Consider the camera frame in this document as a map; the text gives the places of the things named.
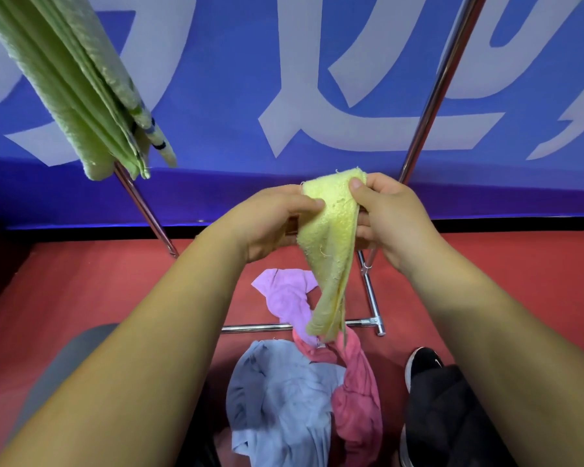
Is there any blue banner with white print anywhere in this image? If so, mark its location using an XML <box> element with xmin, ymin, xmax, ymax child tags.
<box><xmin>0</xmin><ymin>0</ymin><xmax>584</xmax><ymax>229</ymax></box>

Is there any grey-blue cloth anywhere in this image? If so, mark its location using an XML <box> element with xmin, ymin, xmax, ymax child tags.
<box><xmin>225</xmin><ymin>339</ymin><xmax>346</xmax><ymax>467</ymax></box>

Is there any person's right forearm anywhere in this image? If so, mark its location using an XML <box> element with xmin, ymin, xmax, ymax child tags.
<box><xmin>403</xmin><ymin>235</ymin><xmax>584</xmax><ymax>467</ymax></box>

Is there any person's black trouser leg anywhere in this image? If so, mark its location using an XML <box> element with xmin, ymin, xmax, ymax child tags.
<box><xmin>399</xmin><ymin>365</ymin><xmax>519</xmax><ymax>467</ymax></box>

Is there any black shoe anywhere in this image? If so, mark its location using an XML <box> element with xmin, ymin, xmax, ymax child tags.
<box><xmin>404</xmin><ymin>347</ymin><xmax>444</xmax><ymax>394</ymax></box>

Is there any lilac cloth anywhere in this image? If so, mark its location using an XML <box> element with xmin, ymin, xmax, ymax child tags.
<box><xmin>251</xmin><ymin>268</ymin><xmax>320</xmax><ymax>347</ymax></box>

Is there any chrome drying rack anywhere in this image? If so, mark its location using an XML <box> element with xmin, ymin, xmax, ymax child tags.
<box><xmin>113</xmin><ymin>0</ymin><xmax>490</xmax><ymax>337</ymax></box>

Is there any yellow towel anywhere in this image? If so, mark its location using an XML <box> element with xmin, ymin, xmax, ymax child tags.
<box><xmin>297</xmin><ymin>167</ymin><xmax>368</xmax><ymax>342</ymax></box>

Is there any striped white towel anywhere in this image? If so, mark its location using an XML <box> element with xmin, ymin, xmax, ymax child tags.
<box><xmin>119</xmin><ymin>68</ymin><xmax>178</xmax><ymax>169</ymax></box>

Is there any green towel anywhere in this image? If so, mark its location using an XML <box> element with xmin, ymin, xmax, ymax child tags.
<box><xmin>0</xmin><ymin>0</ymin><xmax>152</xmax><ymax>182</ymax></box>

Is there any person's left hand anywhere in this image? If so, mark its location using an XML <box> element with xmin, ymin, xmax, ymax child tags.
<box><xmin>217</xmin><ymin>185</ymin><xmax>326</xmax><ymax>264</ymax></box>

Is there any person's left forearm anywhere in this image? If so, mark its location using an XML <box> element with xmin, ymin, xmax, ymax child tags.
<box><xmin>0</xmin><ymin>220</ymin><xmax>250</xmax><ymax>467</ymax></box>

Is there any person's right hand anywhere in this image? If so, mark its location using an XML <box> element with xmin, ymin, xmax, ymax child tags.
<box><xmin>349</xmin><ymin>173</ymin><xmax>448</xmax><ymax>278</ymax></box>

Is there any pink cloth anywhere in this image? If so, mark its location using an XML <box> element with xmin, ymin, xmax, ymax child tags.
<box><xmin>292</xmin><ymin>326</ymin><xmax>383</xmax><ymax>467</ymax></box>

